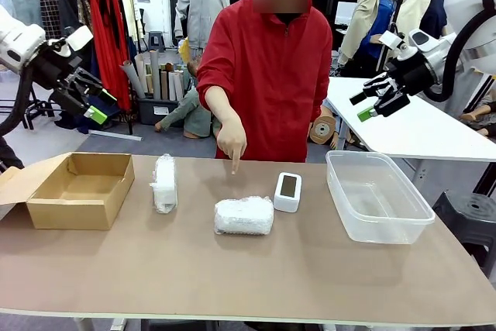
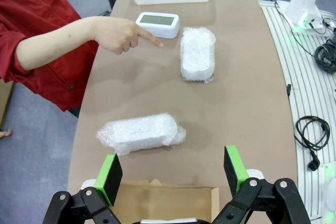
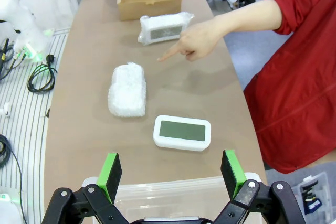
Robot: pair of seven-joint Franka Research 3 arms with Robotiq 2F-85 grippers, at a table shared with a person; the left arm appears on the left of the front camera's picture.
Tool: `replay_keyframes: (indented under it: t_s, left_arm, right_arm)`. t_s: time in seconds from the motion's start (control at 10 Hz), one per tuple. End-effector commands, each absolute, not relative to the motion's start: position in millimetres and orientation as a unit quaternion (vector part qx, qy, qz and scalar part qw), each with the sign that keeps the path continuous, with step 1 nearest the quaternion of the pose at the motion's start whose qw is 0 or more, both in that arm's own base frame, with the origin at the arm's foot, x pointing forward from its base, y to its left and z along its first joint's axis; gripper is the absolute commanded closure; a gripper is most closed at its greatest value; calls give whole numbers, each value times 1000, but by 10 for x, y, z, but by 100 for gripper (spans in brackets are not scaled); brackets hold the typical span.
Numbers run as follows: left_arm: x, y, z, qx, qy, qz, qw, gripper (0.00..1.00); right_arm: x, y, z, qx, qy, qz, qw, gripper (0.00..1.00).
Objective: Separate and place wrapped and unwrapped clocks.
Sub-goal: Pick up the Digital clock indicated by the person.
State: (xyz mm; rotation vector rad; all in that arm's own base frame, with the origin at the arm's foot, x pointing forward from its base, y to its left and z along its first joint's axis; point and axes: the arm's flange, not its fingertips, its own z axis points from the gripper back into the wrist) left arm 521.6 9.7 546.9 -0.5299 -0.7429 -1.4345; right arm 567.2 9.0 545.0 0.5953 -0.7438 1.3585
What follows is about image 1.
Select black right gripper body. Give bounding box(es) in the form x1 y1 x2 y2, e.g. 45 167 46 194
387 50 432 97

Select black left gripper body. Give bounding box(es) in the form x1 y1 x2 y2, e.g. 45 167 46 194
36 41 84 91

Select narrow bubble-wrapped clock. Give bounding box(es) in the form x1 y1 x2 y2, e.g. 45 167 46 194
149 153 179 215

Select unwrapped white digital clock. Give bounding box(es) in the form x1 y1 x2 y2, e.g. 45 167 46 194
273 171 303 214

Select wide bubble-wrapped clock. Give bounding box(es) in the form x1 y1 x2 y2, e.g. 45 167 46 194
214 195 275 237

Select person's right forearm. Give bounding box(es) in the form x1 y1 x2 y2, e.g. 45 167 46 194
201 84 243 134

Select person's right hand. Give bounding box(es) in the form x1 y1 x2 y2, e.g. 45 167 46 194
215 117 248 176

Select red hanging dress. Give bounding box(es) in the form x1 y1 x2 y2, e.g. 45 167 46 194
85 0 133 112

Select white side table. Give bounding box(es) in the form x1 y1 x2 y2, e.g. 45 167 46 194
321 74 496 162

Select grey paper roll leaning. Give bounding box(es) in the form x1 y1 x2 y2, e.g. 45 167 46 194
119 60 146 99

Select metal bar on floor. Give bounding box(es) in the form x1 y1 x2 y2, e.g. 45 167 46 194
88 130 143 142

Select cream paper roll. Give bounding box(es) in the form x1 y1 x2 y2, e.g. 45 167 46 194
134 54 150 95

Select black hanging garment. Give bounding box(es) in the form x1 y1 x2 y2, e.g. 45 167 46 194
57 0 88 37

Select tall grey paper roll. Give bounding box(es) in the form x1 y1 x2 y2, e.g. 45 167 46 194
150 50 162 100

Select grey bin with label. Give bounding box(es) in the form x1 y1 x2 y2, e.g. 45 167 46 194
136 96 183 126

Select mannequin in beige coat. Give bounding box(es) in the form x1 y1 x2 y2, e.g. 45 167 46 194
337 0 408 77

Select mannequin in cream navy top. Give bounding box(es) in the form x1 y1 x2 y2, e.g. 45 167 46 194
394 0 462 53

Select small grey stool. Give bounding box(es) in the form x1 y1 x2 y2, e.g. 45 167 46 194
148 30 167 53

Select white monitor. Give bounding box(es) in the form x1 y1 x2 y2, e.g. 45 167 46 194
335 1 360 26

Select cream hanging garment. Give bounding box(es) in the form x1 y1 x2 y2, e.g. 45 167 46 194
119 0 140 43

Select mannequin lying on floor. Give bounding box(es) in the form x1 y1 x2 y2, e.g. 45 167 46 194
460 88 496 138

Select dark sleeved bystander arm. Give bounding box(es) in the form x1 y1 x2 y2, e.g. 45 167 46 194
0 135 25 172

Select black clothes rack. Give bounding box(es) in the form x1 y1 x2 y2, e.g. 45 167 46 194
0 0 136 136

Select mannequin in green shirt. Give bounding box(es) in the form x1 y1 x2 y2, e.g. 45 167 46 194
154 60 222 140

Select open brown cardboard box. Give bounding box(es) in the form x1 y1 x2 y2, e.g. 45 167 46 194
0 151 136 231

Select person in red jacket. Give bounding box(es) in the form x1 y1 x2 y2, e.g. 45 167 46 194
195 0 334 164

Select clear plastic container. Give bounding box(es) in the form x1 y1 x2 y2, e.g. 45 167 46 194
325 150 436 246

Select mannequin in grey hoodie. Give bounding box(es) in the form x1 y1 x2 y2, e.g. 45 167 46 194
174 0 232 53

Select black plastic stool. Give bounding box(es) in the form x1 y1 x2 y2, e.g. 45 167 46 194
432 190 496 270

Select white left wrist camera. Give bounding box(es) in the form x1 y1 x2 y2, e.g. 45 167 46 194
67 25 95 53

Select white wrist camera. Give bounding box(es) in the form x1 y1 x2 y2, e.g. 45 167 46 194
67 25 95 53
378 30 406 51

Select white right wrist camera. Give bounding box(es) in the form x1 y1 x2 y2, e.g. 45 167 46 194
378 30 406 51

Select black right arm hose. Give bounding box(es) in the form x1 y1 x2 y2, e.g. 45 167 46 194
422 9 496 103

